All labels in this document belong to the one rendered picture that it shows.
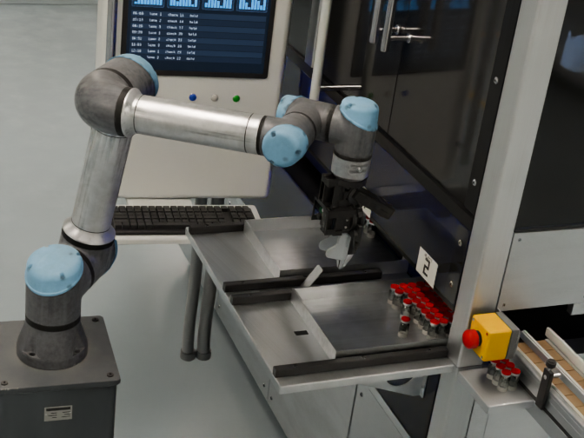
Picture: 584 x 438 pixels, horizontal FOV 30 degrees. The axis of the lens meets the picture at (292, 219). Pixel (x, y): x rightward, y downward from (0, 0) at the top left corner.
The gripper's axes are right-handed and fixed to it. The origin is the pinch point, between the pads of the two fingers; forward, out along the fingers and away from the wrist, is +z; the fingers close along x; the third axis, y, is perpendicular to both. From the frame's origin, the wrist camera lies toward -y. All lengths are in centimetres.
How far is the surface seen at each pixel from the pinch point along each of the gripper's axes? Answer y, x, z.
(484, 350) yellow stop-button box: -23.7, 21.4, 10.5
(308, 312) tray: 1.2, -10.0, 18.2
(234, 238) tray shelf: 4, -51, 21
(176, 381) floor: -6, -112, 109
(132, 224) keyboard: 25, -71, 27
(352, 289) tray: -14.1, -19.5, 19.4
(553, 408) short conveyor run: -35, 33, 18
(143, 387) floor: 6, -111, 109
